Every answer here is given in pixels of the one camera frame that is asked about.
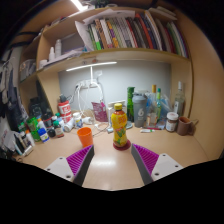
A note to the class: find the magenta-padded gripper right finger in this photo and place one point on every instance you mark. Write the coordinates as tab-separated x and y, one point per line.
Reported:
160	165

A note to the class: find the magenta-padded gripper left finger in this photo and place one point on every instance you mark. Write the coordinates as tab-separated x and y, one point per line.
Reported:
65	166

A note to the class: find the yellow drink bottle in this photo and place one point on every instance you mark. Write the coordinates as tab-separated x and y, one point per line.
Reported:
119	128

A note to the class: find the orange plastic cup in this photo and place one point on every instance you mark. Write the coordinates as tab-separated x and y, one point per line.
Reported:
85	136

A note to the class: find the brown bottle with green cap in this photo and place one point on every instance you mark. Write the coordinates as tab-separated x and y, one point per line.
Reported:
58	130

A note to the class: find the white tube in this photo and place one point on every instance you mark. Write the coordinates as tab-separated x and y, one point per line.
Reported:
146	130

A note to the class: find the white bottle with blue cap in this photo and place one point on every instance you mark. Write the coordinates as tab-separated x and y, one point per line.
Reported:
43	136

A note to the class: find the red pen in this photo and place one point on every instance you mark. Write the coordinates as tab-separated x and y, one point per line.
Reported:
153	128

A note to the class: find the white cup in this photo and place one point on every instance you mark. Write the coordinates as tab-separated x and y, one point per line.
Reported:
69	125

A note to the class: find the brown jar with white lid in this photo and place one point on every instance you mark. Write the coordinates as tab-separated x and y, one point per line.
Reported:
172	123

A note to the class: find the brown mug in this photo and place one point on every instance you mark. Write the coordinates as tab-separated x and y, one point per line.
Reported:
183	126

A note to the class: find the white bottle with blue label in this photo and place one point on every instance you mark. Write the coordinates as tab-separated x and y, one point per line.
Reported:
78	121

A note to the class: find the clear bottle with gold cap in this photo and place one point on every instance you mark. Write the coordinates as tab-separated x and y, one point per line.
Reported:
152	113

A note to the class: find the green plastic canister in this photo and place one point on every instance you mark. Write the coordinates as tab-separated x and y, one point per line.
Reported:
32	124

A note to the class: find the red and white canister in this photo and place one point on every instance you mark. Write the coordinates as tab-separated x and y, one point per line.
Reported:
65	111

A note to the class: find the grey shaker bottle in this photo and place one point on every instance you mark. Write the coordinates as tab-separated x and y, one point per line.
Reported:
139	111

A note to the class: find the slim green bottle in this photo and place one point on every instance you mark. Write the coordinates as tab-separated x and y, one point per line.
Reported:
159	106

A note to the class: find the clear blue plastic bag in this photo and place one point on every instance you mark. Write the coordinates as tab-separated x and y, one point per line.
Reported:
165	105

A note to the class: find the magenta pouch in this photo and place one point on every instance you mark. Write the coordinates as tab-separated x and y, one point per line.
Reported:
99	112

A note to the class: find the black appliance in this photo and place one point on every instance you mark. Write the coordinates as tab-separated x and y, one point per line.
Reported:
36	107

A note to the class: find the clear glass bottle white cap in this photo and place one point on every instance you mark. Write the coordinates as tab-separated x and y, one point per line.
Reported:
179	101

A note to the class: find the green glass bottle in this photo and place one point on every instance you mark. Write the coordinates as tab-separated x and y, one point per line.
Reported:
130	103

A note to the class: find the dark hanging clothes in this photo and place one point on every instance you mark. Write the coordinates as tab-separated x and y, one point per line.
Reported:
13	100

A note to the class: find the white power strip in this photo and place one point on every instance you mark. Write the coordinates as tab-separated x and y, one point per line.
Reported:
87	84

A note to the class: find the white LED light bar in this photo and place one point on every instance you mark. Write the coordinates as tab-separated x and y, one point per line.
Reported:
91	66

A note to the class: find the ceiling tube light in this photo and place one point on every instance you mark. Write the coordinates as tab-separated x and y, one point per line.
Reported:
77	4

